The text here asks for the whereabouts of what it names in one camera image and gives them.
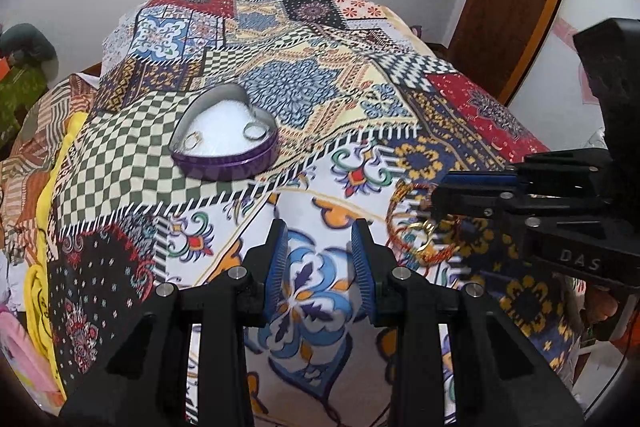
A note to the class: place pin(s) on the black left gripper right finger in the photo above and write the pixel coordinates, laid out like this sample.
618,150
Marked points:
396,297

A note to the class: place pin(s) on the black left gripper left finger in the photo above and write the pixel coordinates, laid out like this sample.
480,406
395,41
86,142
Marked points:
243,296

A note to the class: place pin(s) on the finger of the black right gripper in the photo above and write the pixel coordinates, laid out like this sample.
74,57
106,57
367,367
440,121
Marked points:
504,206
492,179

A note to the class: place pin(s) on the patchwork patterned bedspread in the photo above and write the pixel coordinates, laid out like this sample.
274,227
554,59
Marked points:
368,126

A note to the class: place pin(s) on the purple heart-shaped tin box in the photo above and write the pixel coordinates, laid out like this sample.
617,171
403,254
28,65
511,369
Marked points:
221,136

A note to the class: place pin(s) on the yellow cloth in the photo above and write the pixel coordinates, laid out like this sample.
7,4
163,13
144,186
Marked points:
36,290

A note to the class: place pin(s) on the dark green pillow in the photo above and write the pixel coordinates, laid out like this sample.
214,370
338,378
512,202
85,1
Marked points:
24,44

